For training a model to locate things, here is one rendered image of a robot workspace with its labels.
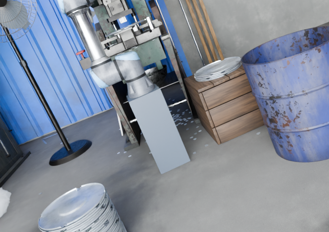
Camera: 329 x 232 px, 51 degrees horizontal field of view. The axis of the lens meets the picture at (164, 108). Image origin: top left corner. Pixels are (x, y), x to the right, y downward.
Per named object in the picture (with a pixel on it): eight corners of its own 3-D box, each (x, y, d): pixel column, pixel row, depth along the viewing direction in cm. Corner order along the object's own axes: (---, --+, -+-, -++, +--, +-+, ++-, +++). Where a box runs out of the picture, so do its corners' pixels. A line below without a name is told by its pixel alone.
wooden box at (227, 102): (278, 118, 197) (260, 62, 188) (218, 145, 196) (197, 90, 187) (252, 103, 236) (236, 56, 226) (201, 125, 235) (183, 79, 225)
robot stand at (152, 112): (190, 160, 192) (160, 88, 180) (161, 174, 191) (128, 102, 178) (182, 150, 209) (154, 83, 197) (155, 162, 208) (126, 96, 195)
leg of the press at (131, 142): (140, 146, 244) (84, 25, 219) (125, 151, 245) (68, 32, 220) (144, 109, 332) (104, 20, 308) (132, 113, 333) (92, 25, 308)
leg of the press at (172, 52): (210, 119, 240) (162, -8, 215) (195, 125, 241) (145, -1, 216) (195, 88, 328) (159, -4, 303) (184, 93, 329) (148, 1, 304)
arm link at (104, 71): (124, 81, 178) (79, -22, 167) (98, 92, 178) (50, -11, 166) (124, 79, 190) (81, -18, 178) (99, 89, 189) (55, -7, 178)
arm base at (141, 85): (157, 88, 181) (150, 71, 178) (130, 100, 180) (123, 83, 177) (152, 84, 195) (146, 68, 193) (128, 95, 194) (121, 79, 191)
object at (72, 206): (100, 213, 126) (99, 211, 126) (29, 240, 128) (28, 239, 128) (108, 176, 154) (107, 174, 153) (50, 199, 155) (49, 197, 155)
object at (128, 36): (140, 45, 226) (132, 25, 222) (121, 53, 227) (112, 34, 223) (141, 41, 250) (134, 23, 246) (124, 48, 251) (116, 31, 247)
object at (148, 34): (162, 34, 239) (158, 26, 237) (103, 59, 243) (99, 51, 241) (161, 32, 268) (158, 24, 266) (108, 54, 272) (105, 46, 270)
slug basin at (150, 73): (172, 81, 247) (167, 69, 244) (129, 99, 250) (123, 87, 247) (170, 73, 279) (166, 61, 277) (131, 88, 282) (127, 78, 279)
